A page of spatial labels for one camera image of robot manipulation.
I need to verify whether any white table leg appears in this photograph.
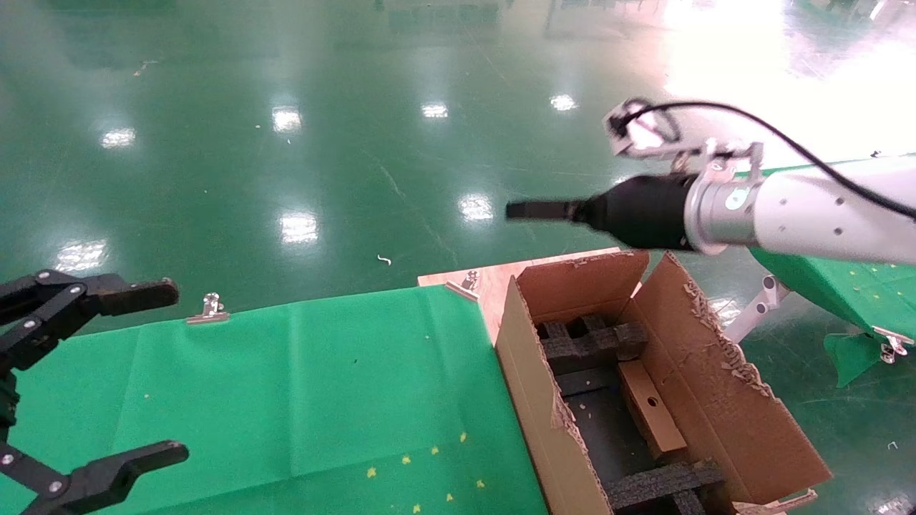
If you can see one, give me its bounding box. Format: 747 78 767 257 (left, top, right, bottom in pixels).
723 275 789 345

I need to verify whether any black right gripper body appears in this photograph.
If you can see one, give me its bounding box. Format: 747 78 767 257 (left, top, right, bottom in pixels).
576 174 700 252

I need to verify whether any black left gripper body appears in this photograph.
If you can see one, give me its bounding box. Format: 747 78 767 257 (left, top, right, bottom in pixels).
0 372 19 431

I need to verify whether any small brown cardboard box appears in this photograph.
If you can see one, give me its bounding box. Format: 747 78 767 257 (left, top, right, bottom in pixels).
618 360 690 463

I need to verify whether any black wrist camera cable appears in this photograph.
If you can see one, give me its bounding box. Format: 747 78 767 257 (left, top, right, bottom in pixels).
621 99 916 220

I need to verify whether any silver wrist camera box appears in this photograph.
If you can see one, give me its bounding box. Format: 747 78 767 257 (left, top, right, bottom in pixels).
605 99 766 180

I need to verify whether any large open cardboard carton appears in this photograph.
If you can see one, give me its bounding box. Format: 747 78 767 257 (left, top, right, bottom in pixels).
494 249 835 515

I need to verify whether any black carton bottom lining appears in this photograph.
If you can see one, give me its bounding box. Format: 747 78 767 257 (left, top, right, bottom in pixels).
557 371 671 496

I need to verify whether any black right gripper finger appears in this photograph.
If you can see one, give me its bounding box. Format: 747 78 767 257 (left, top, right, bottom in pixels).
505 200 583 223

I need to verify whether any green tablecloth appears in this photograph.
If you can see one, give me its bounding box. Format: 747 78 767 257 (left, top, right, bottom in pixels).
730 154 916 388
0 286 549 515

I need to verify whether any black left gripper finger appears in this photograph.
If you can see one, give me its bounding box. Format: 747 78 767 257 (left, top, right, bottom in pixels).
0 270 180 374
0 441 191 515

